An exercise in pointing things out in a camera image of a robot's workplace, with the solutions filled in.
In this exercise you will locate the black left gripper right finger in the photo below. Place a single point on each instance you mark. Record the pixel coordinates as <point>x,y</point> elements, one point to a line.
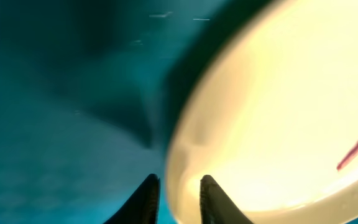
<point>215,205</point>

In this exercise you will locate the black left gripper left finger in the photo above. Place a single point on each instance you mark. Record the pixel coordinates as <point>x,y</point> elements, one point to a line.
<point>142,206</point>

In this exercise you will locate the teal plastic tray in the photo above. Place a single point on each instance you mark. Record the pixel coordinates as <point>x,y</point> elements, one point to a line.
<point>85,103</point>

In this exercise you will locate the yellow plate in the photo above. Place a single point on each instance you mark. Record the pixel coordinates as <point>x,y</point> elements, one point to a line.
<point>266,103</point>

